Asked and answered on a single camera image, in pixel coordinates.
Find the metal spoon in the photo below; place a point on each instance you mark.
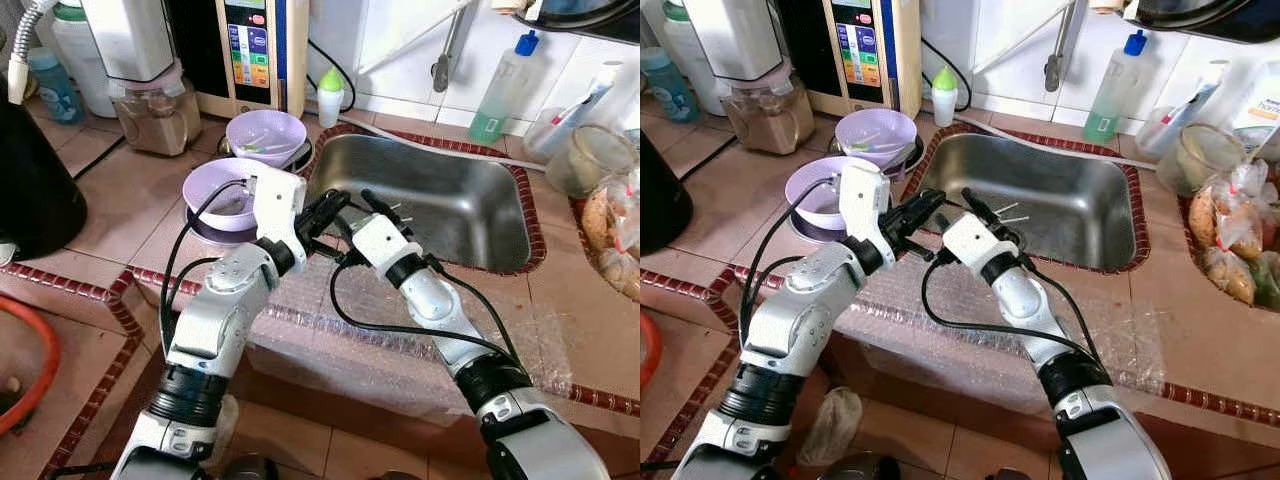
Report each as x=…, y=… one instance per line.
x=835, y=205
x=232, y=205

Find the purple plastic bowl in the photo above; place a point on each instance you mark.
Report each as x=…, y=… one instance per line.
x=265, y=128
x=215, y=180
x=815, y=185
x=875, y=128

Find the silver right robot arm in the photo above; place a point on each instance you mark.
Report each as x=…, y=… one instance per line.
x=1035, y=300
x=440, y=310

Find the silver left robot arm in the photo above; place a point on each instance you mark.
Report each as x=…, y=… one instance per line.
x=215, y=320
x=790, y=320

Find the white kitchen appliance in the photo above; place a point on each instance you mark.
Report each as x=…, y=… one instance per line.
x=130, y=40
x=735, y=40

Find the stainless steel plate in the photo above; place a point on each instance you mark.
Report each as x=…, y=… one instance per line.
x=300, y=160
x=912, y=158
x=815, y=235
x=215, y=237

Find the stainless steel sink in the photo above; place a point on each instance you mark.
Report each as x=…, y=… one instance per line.
x=450, y=200
x=1060, y=200

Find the white bottle green cap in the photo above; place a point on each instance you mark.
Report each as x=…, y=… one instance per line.
x=330, y=100
x=944, y=100

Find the clear bubble wrap sheet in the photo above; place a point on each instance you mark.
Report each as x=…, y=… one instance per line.
x=960, y=360
x=400, y=370

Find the clear dish soap bottle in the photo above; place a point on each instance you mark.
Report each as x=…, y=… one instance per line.
x=490, y=115
x=1103, y=115

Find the beige water purifier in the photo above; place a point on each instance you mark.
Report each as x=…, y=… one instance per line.
x=285, y=60
x=860, y=50

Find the glass jar brown powder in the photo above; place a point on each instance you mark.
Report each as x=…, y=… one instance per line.
x=765, y=125
x=155, y=125

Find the white plastic bag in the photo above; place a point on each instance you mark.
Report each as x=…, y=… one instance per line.
x=225, y=430
x=830, y=425

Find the clear plastic jar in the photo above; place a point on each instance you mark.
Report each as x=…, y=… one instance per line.
x=1195, y=165
x=590, y=165

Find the clear bag of pastries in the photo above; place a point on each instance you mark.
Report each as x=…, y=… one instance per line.
x=605, y=220
x=1225, y=220

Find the white squeeze tube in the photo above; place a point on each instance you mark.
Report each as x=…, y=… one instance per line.
x=1195, y=100
x=585, y=100

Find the black kettle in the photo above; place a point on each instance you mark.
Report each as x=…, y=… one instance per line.
x=40, y=190
x=660, y=200

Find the small clear food bag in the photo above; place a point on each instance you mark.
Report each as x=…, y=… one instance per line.
x=1230, y=280
x=620, y=275

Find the teal plastic bottle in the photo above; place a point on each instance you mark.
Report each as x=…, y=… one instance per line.
x=672, y=95
x=55, y=95

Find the orange plastic basin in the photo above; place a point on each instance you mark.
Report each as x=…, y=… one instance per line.
x=652, y=350
x=45, y=370

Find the large white plastic jug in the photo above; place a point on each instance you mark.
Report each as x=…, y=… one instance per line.
x=70, y=50
x=680, y=50

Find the black frying pan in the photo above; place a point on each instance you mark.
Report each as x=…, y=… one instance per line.
x=590, y=12
x=1210, y=20

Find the white labelled container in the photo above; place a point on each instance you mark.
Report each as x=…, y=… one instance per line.
x=1260, y=100

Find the bag of green vegetables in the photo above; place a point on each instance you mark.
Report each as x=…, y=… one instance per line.
x=1268, y=285

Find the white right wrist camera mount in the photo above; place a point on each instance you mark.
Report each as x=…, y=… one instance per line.
x=382, y=243
x=978, y=241

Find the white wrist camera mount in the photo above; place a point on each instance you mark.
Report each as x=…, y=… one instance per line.
x=866, y=195
x=382, y=243
x=978, y=241
x=278, y=200

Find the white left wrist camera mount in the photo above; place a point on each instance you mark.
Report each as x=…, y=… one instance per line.
x=278, y=200
x=866, y=195

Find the metal wall faucet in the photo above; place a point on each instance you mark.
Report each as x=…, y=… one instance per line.
x=441, y=72
x=1052, y=72

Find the white wall pipe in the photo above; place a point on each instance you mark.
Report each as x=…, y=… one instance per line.
x=400, y=45
x=1010, y=45

